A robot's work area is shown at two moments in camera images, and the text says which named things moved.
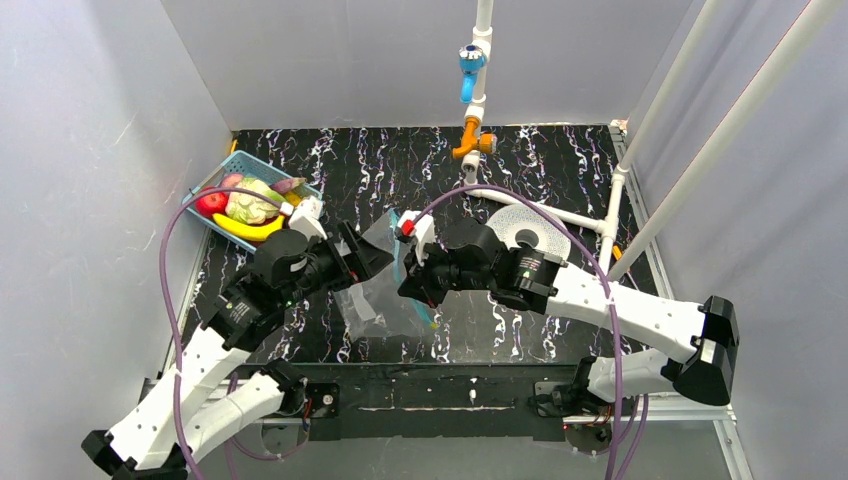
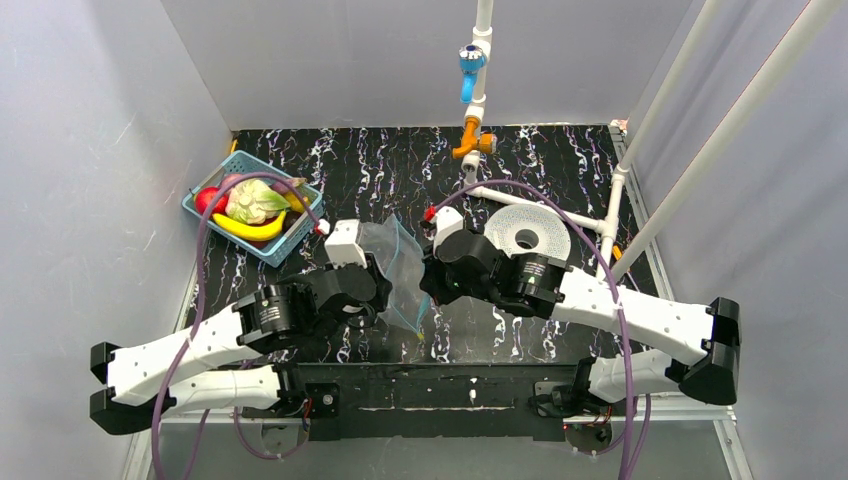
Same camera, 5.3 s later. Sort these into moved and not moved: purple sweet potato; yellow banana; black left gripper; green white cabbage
Moved: black left gripper
Not moved: purple sweet potato; green white cabbage; yellow banana
